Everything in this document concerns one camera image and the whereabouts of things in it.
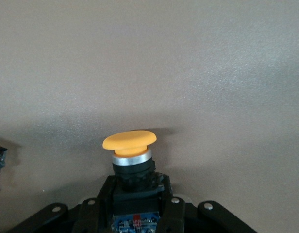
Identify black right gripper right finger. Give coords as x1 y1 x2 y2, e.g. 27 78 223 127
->
161 175 258 233

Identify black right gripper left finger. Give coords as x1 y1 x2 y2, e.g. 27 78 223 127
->
6 176 116 233

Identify brown table mat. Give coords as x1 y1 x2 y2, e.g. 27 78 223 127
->
0 0 299 233

